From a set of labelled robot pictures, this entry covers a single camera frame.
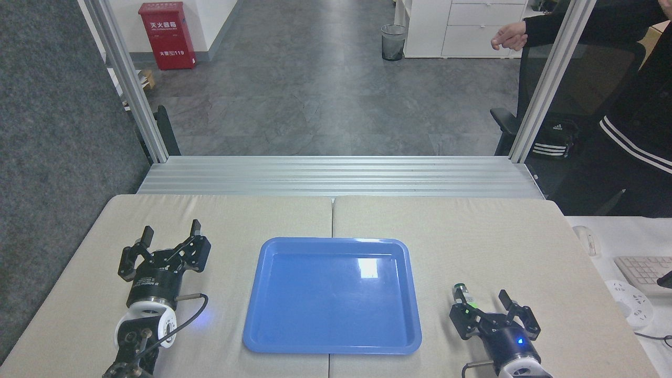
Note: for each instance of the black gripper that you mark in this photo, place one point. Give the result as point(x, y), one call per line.
point(509, 344)
point(155, 283)

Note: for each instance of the black chair part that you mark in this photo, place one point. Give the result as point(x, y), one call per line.
point(167, 131)

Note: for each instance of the blue plastic tray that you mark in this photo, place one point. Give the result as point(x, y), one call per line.
point(331, 310)

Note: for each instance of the person's hand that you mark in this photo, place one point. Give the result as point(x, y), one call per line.
point(512, 37)

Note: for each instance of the white computer mouse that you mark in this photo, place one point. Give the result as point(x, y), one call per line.
point(585, 240)

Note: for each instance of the white power strip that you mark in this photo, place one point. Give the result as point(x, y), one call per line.
point(632, 304)

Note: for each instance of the grey partition panel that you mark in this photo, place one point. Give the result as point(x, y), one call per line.
point(52, 157)

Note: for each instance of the white side table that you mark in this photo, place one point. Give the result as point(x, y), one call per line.
point(619, 236)

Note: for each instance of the white keyboard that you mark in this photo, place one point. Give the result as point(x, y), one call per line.
point(643, 273)

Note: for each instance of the black flat object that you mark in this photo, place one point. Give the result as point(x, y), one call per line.
point(667, 279)

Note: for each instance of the small wooden stand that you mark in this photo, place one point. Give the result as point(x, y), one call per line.
point(148, 80)

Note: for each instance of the black garment with white stripes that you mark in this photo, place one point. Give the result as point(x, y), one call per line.
point(551, 142)

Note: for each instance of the silver aluminium profile platform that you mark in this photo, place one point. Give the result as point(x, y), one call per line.
point(336, 178)

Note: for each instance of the red fire extinguisher box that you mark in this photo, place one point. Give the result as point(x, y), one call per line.
point(167, 37)

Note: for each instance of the person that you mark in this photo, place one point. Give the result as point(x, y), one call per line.
point(640, 142)

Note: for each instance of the black office chair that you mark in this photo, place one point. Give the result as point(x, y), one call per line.
point(593, 79)

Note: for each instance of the white drawer cabinet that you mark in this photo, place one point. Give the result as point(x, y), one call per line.
point(472, 31)

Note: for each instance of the silver aluminium post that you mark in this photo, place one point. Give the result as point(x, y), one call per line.
point(126, 79)
point(551, 79)

